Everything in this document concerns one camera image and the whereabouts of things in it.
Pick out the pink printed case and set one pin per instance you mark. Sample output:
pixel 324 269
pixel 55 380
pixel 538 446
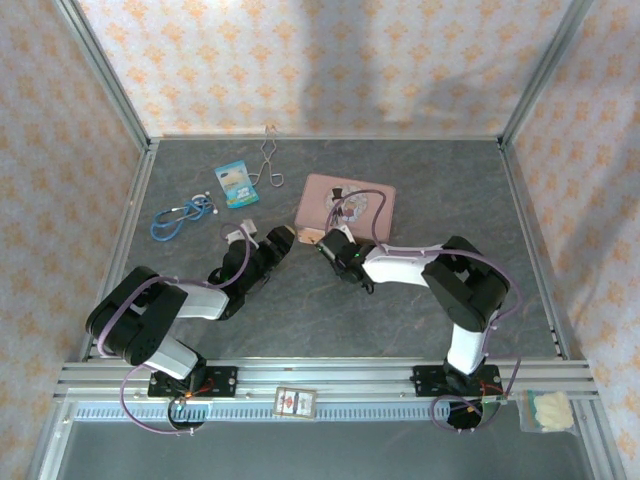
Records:
pixel 315 200

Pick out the blue snack packet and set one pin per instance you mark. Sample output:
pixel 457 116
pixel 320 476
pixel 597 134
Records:
pixel 237 184

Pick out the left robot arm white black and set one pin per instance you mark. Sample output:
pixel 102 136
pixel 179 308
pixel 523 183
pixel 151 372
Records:
pixel 200 302

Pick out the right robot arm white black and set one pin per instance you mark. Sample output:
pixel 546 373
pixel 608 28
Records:
pixel 400 265

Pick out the blue stethoscope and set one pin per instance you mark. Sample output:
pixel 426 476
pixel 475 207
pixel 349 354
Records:
pixel 192 207

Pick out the small framed card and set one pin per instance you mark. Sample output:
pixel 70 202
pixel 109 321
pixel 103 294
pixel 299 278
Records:
pixel 295 402

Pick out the clear bag with white contents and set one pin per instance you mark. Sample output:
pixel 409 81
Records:
pixel 547 410

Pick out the wide aluminium base rail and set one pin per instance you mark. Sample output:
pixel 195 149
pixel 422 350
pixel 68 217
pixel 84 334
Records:
pixel 325 375

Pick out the aluminium side rail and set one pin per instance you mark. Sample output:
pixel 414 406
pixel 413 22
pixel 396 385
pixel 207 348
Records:
pixel 520 200
pixel 137 190

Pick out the aluminium frame post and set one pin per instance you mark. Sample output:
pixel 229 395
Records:
pixel 544 70
pixel 102 70

